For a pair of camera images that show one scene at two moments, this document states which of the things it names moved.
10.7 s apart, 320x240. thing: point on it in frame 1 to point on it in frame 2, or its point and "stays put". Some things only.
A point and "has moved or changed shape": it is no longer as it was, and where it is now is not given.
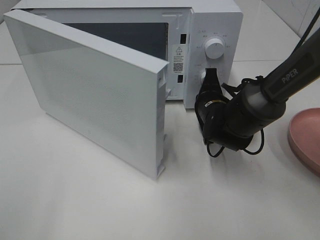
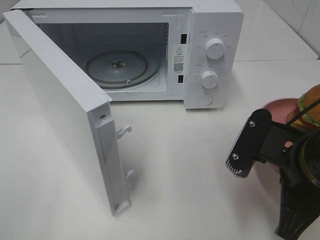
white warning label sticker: (179, 57) stays put
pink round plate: (304, 136) has moved or changed shape
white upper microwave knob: (214, 48) stays put
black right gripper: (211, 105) to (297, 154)
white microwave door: (112, 100) has moved or changed shape
